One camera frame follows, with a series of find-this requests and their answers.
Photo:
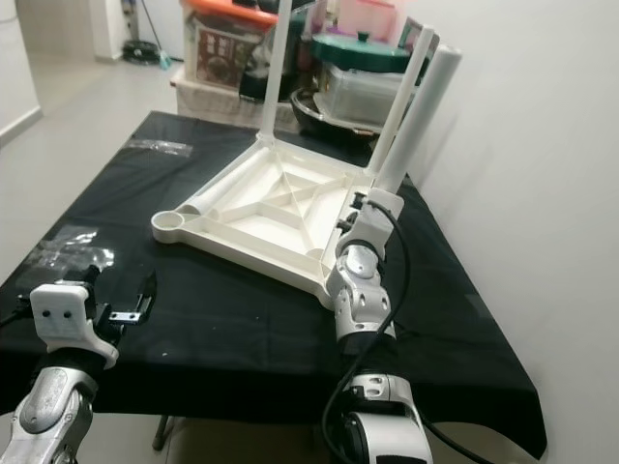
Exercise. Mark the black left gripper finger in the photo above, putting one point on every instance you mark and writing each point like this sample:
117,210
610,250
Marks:
87,278
145,298

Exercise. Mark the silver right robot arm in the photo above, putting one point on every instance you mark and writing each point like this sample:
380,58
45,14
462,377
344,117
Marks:
363,304

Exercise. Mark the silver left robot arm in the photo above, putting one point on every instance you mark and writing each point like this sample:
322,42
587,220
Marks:
53,416

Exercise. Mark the dark metal basin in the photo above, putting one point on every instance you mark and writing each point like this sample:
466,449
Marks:
334,128

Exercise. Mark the black tablecloth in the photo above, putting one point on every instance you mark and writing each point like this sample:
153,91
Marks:
232,358

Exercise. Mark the clear plastic container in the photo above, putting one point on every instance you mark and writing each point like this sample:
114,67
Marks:
358,97

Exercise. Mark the green pot lid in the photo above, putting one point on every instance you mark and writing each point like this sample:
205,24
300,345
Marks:
358,53

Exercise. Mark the beige cloth covered table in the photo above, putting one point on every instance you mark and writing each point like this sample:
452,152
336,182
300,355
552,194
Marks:
222,106

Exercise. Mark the pink box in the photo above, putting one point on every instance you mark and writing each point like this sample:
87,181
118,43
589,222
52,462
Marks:
363,21

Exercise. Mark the orange lid storage box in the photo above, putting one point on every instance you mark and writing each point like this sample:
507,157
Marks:
218,48

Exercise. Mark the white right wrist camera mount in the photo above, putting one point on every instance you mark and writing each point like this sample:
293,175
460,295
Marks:
375,222

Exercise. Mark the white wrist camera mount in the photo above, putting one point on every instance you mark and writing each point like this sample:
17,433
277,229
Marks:
63,314
375,222

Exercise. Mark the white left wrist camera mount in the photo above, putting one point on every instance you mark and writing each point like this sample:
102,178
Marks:
63,314

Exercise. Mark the black folding table frame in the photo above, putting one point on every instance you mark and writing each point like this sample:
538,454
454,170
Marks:
162,433

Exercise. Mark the dark picture frame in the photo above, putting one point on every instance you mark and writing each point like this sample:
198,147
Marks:
411,34

